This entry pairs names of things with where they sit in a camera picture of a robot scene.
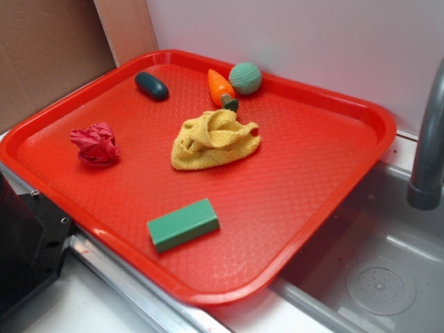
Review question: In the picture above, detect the dark green plastic pickle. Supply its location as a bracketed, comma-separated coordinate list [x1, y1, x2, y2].
[135, 72, 169, 101]

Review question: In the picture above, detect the brown cardboard panel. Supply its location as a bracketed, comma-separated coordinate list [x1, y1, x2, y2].
[1, 1, 157, 133]

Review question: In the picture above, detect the sink drain cover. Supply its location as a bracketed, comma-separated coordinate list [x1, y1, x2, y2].
[345, 260, 416, 316]

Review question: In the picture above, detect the green rectangular block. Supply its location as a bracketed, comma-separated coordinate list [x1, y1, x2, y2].
[147, 198, 220, 253]

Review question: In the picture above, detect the yellow knitted cloth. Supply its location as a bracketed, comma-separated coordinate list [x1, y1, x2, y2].
[171, 109, 262, 171]

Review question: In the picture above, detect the orange plastic carrot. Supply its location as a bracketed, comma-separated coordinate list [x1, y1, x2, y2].
[207, 69, 239, 112]

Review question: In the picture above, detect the grey metal faucet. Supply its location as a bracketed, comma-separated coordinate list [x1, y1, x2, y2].
[407, 63, 443, 210]

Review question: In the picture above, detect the red plastic tray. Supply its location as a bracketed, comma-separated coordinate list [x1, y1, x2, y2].
[1, 50, 396, 307]

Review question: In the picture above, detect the stainless steel sink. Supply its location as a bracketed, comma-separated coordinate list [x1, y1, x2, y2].
[70, 162, 443, 332]

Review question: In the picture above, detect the crumpled red paper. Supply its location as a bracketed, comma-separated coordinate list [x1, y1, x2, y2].
[70, 122, 120, 167]

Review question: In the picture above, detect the green textured ball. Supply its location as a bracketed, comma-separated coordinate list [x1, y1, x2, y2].
[229, 62, 262, 95]

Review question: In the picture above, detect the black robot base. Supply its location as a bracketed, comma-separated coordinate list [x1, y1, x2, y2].
[1, 176, 74, 320]

